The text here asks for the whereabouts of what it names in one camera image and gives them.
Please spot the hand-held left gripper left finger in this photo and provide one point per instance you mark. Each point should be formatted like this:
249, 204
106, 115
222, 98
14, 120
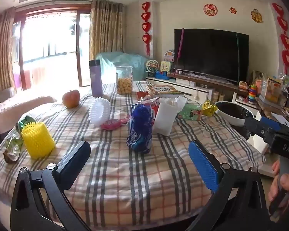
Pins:
74, 161

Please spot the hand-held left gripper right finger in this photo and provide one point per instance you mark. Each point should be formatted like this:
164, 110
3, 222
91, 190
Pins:
203, 166

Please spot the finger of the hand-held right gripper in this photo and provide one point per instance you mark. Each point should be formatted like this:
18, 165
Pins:
254, 126
269, 123

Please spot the white bin with black liner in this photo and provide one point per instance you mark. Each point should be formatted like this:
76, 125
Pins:
231, 120

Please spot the yellow snack wrapper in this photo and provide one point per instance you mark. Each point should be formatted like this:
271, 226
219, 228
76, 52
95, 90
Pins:
208, 108

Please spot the pink candy wrapper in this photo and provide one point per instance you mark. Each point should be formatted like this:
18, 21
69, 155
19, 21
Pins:
112, 124

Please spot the white foam fruit net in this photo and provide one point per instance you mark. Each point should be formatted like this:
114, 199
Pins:
98, 112

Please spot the green drink carton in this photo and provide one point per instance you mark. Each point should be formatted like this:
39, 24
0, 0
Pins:
190, 112

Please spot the white plastic bag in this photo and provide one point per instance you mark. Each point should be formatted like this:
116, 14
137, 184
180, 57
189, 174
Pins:
165, 118

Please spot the blue snack bag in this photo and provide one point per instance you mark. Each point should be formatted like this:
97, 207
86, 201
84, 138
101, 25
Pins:
139, 130

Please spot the white and red milk carton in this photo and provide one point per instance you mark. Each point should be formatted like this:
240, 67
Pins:
155, 107

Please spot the red snack wrapper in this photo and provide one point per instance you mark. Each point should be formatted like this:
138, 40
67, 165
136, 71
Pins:
141, 94

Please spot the brown marble counter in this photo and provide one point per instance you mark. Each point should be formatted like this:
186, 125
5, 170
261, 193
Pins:
272, 112

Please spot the yellow toy box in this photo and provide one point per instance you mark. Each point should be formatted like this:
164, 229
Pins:
271, 90

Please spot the plaid tablecloth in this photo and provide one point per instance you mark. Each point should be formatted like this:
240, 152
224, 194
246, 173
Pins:
110, 173

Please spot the yellow foam fruit net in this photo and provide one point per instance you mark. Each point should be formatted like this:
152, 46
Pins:
37, 140

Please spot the clear plastic wrapper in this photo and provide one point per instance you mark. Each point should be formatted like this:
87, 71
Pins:
13, 149

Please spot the red apple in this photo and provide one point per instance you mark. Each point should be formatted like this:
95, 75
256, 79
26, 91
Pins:
71, 98

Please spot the green snack wrapper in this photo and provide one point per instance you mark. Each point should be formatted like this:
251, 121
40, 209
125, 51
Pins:
26, 120

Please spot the white television cabinet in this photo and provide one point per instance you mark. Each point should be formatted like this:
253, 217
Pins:
202, 90

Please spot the beige sofa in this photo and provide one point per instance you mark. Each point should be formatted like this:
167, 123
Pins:
14, 110

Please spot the purple thermos bottle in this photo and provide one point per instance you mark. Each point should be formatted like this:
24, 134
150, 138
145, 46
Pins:
96, 81

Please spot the red heart hanging decoration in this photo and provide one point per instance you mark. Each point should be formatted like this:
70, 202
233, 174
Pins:
285, 41
146, 26

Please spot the black television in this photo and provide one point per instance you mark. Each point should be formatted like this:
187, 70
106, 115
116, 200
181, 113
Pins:
212, 53

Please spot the colourful picture book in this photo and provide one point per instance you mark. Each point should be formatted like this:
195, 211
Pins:
162, 90

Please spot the blue toy tray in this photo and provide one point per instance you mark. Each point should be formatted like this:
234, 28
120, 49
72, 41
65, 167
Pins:
160, 75

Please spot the yellow and red paper decoration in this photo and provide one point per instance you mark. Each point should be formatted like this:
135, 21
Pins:
256, 16

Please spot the teal furniture cover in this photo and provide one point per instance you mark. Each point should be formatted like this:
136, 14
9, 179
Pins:
120, 61

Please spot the ferris wheel toy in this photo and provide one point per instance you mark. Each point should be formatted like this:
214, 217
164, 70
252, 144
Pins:
152, 67

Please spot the glass sliding door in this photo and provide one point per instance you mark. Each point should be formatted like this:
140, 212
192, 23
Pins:
50, 48

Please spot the small red paper character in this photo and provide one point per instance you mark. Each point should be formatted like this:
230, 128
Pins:
232, 10

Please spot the round red paper cutting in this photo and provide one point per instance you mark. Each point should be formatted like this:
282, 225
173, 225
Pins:
210, 9

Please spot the beige striped curtain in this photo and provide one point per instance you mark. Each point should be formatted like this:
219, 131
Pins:
106, 28
1, 53

